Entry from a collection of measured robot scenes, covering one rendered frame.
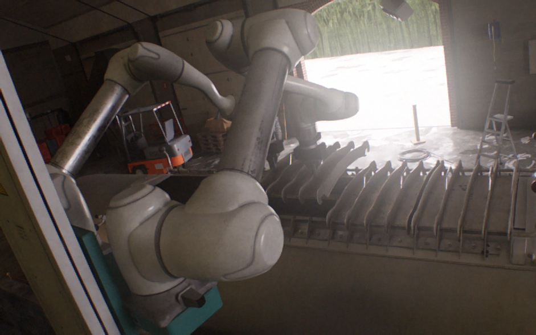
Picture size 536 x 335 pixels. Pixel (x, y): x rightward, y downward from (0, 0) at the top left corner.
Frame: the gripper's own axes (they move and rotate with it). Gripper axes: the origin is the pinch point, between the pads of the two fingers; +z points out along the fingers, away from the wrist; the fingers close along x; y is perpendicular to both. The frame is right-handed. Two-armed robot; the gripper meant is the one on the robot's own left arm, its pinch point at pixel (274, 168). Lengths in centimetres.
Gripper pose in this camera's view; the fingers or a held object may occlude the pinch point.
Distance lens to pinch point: 200.0
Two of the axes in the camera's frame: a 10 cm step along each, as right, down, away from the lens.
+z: 2.1, 9.1, 3.5
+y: 4.9, -4.1, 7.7
